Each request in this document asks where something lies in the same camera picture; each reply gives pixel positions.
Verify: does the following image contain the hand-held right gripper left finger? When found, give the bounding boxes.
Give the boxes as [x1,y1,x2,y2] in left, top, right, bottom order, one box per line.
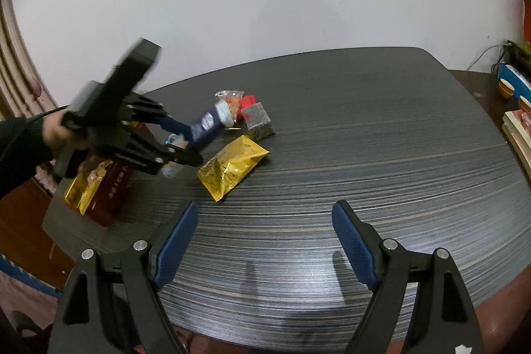
[49,201,199,354]

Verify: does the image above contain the person's left forearm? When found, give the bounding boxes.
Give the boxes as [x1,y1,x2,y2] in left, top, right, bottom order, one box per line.
[0,115,56,199]

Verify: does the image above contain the blue mat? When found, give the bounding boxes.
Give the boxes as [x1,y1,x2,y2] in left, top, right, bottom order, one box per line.
[0,254,56,299]

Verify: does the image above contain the small yellow snack packet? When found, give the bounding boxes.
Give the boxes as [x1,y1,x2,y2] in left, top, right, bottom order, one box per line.
[196,135,271,202]

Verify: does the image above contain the pale book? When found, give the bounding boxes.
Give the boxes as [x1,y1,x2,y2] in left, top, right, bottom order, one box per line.
[501,122,531,172]

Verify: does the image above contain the person's left hand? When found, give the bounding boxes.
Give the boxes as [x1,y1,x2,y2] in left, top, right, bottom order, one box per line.
[43,111,73,151]

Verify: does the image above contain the small clear bag orange snacks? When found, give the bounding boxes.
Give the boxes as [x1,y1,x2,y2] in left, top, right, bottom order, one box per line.
[215,90,245,127]

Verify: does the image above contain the blue and white box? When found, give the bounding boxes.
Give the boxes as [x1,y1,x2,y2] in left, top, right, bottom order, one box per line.
[497,64,531,100]

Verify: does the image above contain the red and yellow bag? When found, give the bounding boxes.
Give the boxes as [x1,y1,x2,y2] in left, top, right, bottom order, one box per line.
[522,0,531,48]

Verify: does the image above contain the dark blue cracker packet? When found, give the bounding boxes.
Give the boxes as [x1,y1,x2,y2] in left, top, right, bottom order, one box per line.
[189,103,233,152]

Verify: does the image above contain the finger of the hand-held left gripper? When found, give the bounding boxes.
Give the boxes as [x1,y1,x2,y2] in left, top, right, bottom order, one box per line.
[123,92,195,141]
[110,126,204,176]

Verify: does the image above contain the striped floral curtain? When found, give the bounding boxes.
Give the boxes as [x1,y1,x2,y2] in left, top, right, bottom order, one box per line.
[0,0,59,120]

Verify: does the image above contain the red tin box gold interior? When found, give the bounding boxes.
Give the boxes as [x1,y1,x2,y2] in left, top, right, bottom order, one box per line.
[63,122,135,228]

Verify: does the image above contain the grey cable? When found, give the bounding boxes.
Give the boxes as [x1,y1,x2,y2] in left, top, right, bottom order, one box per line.
[468,44,504,72]

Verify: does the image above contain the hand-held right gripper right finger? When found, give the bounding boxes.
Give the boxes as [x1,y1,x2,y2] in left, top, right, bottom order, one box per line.
[332,200,484,354]

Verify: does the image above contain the dark square block packet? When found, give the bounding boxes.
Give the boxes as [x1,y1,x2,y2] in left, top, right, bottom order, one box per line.
[241,102,275,142]

